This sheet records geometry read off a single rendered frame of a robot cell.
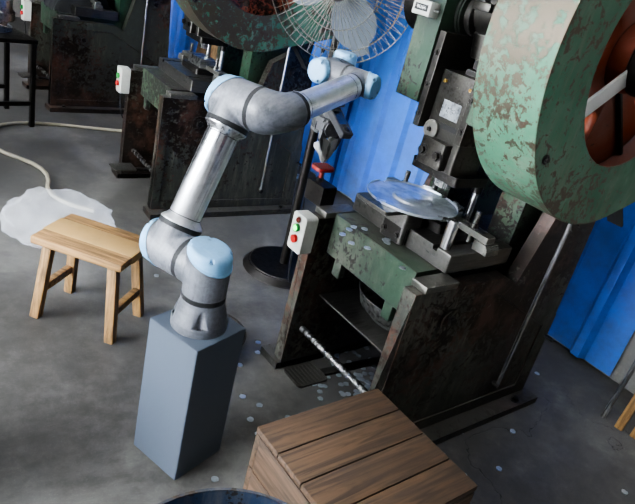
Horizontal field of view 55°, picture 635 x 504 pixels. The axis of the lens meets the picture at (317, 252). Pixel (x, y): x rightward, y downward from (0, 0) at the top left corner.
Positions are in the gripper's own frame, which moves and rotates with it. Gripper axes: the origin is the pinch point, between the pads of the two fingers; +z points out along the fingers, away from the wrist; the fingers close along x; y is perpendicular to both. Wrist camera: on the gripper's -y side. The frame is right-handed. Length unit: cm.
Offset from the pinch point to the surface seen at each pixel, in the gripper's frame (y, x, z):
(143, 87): 162, -2, 23
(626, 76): -78, -16, -51
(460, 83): -33, -15, -37
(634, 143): -74, -43, -34
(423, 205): -38.7, -9.4, -0.8
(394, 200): -33.2, -2.3, -0.3
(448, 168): -39.2, -14.5, -12.9
